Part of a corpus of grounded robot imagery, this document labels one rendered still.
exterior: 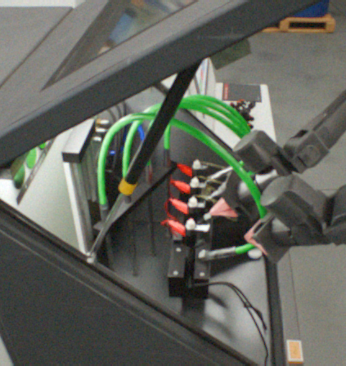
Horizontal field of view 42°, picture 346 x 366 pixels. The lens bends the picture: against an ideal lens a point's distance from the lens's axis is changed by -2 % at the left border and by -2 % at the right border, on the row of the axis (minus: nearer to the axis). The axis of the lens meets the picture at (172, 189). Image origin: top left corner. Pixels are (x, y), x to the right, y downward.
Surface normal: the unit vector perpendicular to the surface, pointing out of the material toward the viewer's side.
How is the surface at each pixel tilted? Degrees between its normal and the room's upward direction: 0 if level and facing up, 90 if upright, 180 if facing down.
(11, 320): 90
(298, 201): 99
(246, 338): 0
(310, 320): 0
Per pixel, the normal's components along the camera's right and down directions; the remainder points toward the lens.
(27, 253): -0.10, 0.62
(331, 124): 0.25, -0.02
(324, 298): -0.01, -0.79
